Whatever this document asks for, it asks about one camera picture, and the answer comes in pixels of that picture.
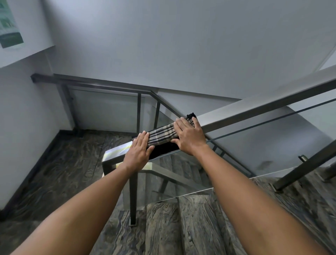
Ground steel railing post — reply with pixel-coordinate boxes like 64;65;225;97
128;171;139;227
272;139;336;194
321;161;336;182

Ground steel stair handrail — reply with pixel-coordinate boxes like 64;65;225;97
101;65;336;195

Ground green white wall poster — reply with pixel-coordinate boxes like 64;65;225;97
0;0;24;50

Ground dark railing post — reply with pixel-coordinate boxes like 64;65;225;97
136;93;142;135
58;84;77;132
153;102;161;130

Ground person's left hand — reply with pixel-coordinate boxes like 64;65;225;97
122;130;155;174

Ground person's left forearm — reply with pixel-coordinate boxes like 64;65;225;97
10;164;140;255

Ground person's right forearm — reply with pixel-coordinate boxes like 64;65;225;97
193;144;331;255

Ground dark metal stair railing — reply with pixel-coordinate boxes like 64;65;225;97
30;73;257;178

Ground person's right hand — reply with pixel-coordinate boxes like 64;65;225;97
170;117;208;157

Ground dark plaid cloth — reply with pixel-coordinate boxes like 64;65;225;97
146;112;198;161

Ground glass railing panel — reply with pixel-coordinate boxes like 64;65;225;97
157;104;184;129
67;88;140;133
143;98;336;204

